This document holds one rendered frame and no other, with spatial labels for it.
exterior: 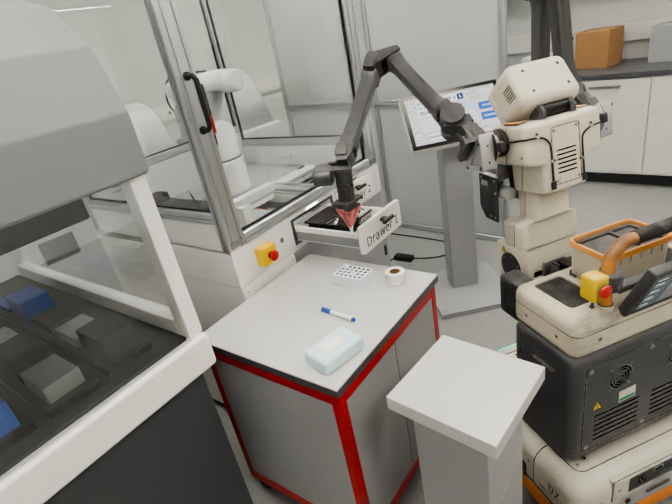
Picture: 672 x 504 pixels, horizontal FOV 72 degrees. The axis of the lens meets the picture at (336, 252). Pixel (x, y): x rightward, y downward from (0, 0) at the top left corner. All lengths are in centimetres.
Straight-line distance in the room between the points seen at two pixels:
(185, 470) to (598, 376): 120
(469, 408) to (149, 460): 86
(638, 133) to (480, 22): 176
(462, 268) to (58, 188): 229
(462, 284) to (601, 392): 155
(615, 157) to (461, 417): 359
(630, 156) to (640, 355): 304
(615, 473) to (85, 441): 144
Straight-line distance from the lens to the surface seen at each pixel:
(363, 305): 152
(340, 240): 176
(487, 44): 322
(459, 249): 282
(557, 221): 170
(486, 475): 124
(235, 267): 169
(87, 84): 114
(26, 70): 112
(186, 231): 181
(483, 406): 115
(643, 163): 446
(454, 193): 267
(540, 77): 157
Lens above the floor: 158
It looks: 25 degrees down
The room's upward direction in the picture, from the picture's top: 11 degrees counter-clockwise
